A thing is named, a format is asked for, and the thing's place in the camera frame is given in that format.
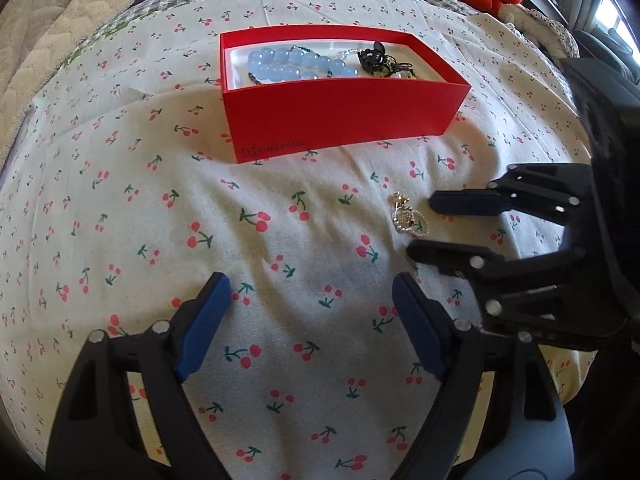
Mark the gold pearl ring earring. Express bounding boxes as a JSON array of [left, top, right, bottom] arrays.
[[390, 192, 430, 237]]

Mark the green bead keychain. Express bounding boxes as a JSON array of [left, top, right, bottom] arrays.
[[374, 60, 418, 79]]

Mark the black hair claw clip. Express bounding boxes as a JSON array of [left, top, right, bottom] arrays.
[[357, 41, 393, 76]]

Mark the red cardboard box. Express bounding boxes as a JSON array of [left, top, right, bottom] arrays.
[[219, 25, 471, 162]]

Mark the light blue bead bracelet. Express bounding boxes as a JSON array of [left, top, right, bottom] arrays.
[[246, 45, 360, 84]]

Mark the cherry print bed sheet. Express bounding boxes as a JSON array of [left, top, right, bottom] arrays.
[[0, 0, 597, 480]]

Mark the beige quilted blanket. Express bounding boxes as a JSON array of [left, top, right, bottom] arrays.
[[1, 0, 134, 160]]

